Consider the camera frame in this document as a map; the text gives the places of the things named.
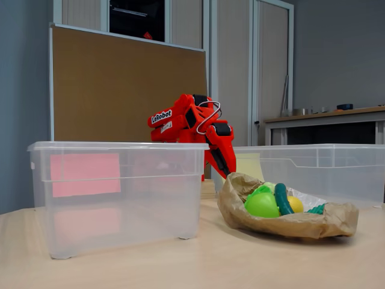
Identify tall grey tambour cabinet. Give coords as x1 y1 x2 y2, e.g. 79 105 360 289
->
210 0 295 147

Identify leaning metal strips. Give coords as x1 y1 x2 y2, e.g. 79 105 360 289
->
281 75 289 117

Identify pink paper note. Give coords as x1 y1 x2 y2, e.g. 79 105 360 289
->
50 153 122 198

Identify white servo cable loop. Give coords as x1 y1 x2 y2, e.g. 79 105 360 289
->
196 100 222 135

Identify clear plastic bin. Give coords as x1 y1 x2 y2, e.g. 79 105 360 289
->
233 143 385 208
26 140 211 259

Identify yellow paper note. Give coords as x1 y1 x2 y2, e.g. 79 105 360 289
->
236 153 265 183

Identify yellow toy lemon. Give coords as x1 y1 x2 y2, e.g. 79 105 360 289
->
287 195 304 214

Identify dark green bumpy toy leaf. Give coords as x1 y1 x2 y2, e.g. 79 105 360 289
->
306 203 327 215

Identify dark green toy cucumber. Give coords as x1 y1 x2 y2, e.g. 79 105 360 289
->
274 182 295 216

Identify wooden base block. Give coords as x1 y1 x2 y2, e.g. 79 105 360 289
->
200 179 218 200

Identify bright green toy lettuce leaf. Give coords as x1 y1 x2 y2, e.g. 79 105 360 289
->
248 184 273 200

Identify grey cabinet with dark opening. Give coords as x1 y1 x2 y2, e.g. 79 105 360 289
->
53 0 210 51

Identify cork pin board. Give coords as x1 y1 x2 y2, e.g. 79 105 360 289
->
49 23 208 142

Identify low cabinet with wooden top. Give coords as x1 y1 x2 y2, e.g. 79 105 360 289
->
263 105 385 147

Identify crumpled brown paper bag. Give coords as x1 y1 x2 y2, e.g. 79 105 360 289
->
217 172 360 240

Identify green toy apple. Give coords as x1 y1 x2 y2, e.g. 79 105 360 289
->
244 192 280 219

